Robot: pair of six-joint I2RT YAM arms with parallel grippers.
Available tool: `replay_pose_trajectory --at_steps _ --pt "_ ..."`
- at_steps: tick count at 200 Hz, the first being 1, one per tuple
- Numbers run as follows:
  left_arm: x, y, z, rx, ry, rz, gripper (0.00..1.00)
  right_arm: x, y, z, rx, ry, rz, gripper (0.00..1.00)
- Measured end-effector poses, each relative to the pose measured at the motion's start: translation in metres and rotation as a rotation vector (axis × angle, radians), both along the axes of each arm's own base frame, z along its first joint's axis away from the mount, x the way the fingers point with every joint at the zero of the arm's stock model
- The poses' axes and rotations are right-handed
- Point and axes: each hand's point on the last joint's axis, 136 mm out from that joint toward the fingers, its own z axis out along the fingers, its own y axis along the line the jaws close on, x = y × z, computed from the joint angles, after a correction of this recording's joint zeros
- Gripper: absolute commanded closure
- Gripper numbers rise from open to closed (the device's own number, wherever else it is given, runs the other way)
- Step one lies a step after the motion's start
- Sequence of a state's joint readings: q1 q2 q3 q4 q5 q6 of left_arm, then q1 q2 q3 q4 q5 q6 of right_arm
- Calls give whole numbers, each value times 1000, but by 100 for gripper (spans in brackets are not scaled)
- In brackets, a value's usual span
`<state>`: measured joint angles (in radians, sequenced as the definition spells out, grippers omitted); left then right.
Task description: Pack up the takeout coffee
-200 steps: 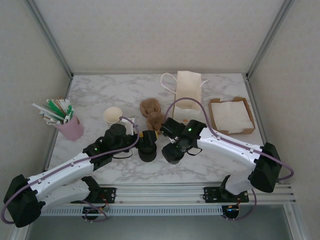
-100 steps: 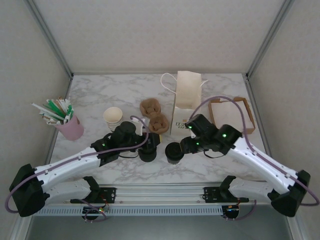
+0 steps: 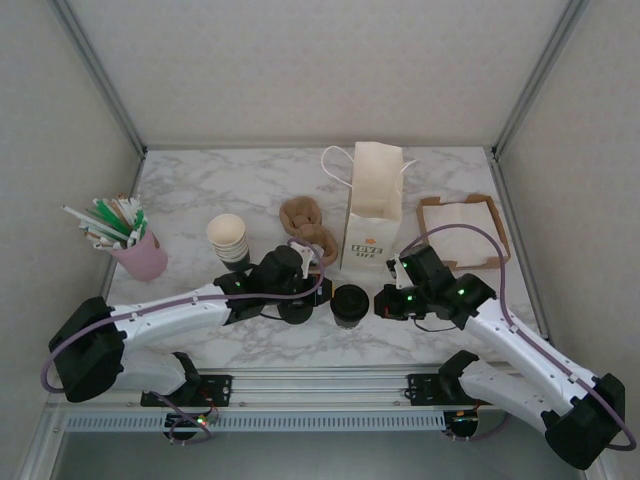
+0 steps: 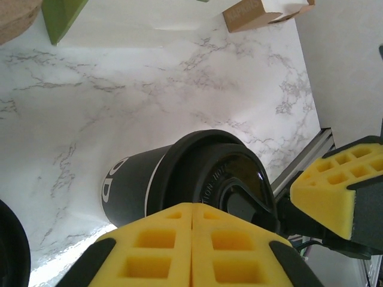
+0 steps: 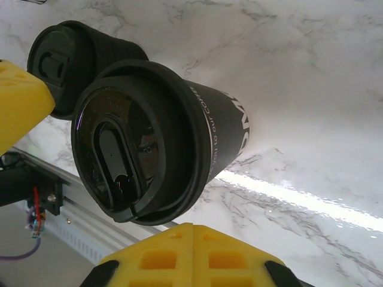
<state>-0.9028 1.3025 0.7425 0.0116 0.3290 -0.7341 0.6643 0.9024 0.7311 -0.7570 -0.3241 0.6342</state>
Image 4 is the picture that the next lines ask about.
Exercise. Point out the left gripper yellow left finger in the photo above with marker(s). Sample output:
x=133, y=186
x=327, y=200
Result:
x=155, y=257

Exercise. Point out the dark lidded paper cup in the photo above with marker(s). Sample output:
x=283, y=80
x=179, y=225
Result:
x=131, y=185

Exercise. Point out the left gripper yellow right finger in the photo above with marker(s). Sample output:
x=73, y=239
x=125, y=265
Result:
x=230, y=257

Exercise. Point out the white paper napkins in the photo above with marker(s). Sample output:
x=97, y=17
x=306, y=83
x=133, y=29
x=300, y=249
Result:
x=284, y=4

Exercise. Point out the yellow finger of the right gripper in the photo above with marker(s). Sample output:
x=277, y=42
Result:
x=305, y=224
x=329, y=194

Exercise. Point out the brown cardboard napkin box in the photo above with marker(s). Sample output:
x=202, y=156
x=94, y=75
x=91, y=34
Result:
x=248, y=18

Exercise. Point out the white green paper bag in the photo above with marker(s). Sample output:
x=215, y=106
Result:
x=57, y=21

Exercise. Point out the brown pulp cup carrier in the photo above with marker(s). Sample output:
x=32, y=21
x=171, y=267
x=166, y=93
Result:
x=15, y=18

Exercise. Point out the wide slotted aluminium rail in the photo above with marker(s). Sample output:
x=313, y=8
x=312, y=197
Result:
x=311, y=151

